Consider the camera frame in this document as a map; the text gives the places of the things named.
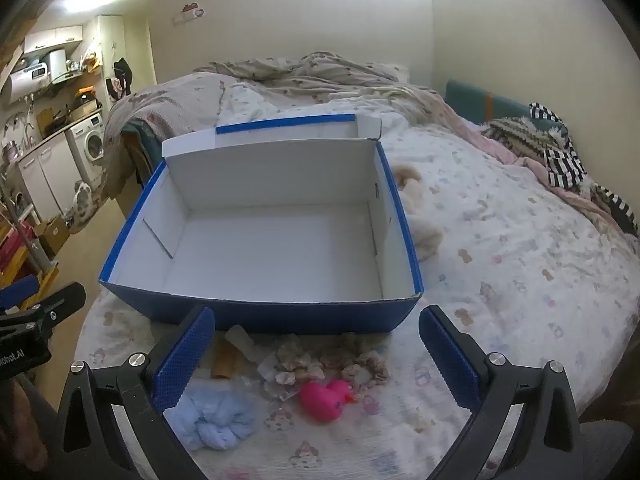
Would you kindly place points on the hanging dark clothes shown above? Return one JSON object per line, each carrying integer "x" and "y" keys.
{"x": 120, "y": 77}

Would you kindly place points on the teal footboard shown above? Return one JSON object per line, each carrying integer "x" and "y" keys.
{"x": 139, "y": 141}

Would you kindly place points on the person's left hand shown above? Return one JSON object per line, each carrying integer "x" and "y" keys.
{"x": 17, "y": 420}

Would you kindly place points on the wall hook rack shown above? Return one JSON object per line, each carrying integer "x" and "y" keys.
{"x": 187, "y": 12}

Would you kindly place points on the teal headboard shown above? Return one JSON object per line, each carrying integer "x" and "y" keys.
{"x": 470, "y": 102}

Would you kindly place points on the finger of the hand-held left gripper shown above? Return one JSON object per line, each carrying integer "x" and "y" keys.
{"x": 17, "y": 292}
{"x": 57, "y": 305}

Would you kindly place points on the pink blanket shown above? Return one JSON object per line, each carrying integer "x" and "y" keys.
{"x": 500, "y": 152}

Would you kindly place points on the grey metal pole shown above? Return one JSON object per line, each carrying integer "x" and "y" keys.
{"x": 34, "y": 247}

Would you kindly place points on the beige floral quilt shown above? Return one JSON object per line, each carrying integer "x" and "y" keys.
{"x": 310, "y": 72}

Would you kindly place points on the wooden bed frame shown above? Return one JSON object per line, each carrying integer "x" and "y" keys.
{"x": 125, "y": 191}

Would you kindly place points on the white base cabinet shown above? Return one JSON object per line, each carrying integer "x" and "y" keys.
{"x": 47, "y": 175}

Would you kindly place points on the clear plastic bottle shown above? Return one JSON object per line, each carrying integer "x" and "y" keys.
{"x": 240, "y": 340}

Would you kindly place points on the knitted patterned blanket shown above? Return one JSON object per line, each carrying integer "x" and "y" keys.
{"x": 520, "y": 132}

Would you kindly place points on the pink rubber duck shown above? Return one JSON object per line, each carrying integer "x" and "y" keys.
{"x": 322, "y": 400}

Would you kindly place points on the white wall cabinet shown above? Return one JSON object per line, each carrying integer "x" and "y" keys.
{"x": 52, "y": 40}

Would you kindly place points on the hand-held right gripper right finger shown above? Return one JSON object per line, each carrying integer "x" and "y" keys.
{"x": 447, "y": 360}

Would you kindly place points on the white water heater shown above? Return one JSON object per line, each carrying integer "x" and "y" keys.
{"x": 30, "y": 77}

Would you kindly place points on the light blue fluffy cloth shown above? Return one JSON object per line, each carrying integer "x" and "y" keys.
{"x": 215, "y": 417}

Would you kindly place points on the clear plastic wrapper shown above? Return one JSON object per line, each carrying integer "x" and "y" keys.
{"x": 272, "y": 377}

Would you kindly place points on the red plastic bin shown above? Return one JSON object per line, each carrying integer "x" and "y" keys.
{"x": 12, "y": 251}

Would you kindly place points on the black white striped garment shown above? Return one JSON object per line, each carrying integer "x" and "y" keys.
{"x": 565, "y": 165}

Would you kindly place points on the blue cardboard box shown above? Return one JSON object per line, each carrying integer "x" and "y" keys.
{"x": 280, "y": 240}

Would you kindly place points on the yellow wooden frame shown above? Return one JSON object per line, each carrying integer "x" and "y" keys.
{"x": 48, "y": 277}

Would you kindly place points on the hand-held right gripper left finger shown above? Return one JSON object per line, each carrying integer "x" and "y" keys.
{"x": 184, "y": 360}

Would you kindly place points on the white washing machine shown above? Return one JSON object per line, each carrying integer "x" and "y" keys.
{"x": 90, "y": 142}

